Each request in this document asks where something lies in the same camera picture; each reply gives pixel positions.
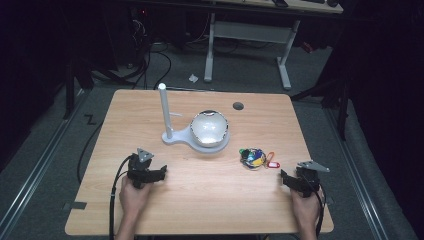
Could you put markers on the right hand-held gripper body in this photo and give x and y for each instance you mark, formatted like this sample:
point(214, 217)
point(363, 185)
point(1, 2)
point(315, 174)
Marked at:
point(310, 178)

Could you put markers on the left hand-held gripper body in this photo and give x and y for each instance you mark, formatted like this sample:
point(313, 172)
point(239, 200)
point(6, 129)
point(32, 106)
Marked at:
point(140, 163)

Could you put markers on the bunch of colourful key tags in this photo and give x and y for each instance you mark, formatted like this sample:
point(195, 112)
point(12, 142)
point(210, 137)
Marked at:
point(254, 158)

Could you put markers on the person's right hand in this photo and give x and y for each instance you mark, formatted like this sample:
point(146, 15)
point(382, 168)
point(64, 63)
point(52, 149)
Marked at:
point(306, 208)

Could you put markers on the person's left hand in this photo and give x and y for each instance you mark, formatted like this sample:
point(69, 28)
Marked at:
point(133, 197)

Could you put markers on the white stand with pole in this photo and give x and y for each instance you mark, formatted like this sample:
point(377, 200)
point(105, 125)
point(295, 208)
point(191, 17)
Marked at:
point(173, 137)

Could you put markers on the shiny silver bowl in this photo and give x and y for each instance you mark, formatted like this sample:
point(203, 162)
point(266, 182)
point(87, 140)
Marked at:
point(209, 128)

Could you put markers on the black tape strip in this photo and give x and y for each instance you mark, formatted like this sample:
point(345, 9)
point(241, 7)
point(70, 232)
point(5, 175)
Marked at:
point(76, 205)

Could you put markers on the crumpled white paper scrap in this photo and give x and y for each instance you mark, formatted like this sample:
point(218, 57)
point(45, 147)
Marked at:
point(193, 78)

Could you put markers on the white-legged desk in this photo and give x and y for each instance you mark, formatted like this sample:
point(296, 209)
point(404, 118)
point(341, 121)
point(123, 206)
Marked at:
point(246, 33)

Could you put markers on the metal floor rail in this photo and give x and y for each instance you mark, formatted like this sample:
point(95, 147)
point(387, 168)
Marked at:
point(36, 170)
point(358, 173)

